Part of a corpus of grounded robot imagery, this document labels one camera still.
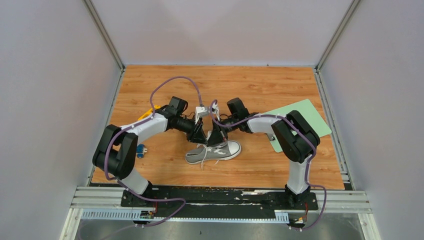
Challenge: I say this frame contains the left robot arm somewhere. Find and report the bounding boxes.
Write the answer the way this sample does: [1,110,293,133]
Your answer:
[92,96,209,207]

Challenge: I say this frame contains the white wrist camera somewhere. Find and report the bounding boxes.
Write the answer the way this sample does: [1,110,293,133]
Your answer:
[210,103,221,122]
[194,106,209,124]

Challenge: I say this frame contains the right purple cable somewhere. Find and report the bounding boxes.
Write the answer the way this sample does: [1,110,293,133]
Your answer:
[209,99,328,232]

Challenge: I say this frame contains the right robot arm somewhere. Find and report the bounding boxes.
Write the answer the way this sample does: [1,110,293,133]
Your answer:
[208,98,321,209]

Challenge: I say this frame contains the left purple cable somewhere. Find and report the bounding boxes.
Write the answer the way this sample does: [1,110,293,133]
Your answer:
[103,76,204,229]

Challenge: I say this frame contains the yellow toy block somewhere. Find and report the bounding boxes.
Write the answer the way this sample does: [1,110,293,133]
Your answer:
[137,105,161,121]

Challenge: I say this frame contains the white shoelace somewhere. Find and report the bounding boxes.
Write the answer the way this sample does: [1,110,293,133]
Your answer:
[190,141,232,170]

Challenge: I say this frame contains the blue red toy car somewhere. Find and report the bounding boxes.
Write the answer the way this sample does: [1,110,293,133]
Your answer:
[136,144,148,159]

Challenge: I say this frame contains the grey canvas sneaker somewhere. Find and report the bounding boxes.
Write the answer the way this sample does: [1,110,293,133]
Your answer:
[184,140,242,165]

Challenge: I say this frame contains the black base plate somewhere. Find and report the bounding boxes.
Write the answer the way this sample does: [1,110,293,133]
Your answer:
[120,185,319,219]

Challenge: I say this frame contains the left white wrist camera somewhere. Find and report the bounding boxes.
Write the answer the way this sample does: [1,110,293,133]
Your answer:
[194,106,209,124]

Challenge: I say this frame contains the green clipboard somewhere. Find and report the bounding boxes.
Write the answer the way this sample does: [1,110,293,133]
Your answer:
[264,98,333,154]

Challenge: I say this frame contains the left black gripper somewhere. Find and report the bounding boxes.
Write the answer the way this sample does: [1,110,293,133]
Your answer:
[175,115,209,146]

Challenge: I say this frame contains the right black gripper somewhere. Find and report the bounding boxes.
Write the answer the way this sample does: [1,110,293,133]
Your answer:
[207,116,239,147]

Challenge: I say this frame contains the purple cable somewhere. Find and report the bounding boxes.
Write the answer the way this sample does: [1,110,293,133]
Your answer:
[209,99,328,232]
[103,76,204,229]

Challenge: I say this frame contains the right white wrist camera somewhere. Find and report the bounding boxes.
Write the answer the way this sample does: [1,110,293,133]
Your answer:
[210,103,221,122]

